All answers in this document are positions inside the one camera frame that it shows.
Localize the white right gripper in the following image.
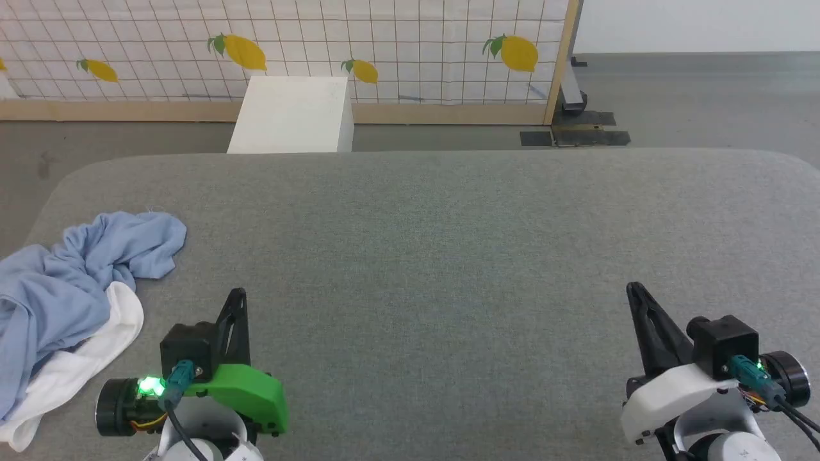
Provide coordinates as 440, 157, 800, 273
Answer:
620, 282, 739, 446

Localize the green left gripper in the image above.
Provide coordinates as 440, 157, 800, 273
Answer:
183, 288, 290, 437

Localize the light blue and white garment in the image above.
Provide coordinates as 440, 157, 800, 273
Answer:
0, 210, 188, 453

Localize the grey fabric sofa cushion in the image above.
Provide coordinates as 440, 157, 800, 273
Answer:
0, 148, 820, 461

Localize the white rectangular box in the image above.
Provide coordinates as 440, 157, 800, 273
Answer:
227, 76, 355, 154

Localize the metal screen foot with caster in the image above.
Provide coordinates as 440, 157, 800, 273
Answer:
560, 0, 590, 117

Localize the lemon print partition screen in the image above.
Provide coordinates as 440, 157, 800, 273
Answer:
0, 0, 581, 126

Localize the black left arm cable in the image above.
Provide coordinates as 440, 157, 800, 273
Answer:
159, 360, 209, 461

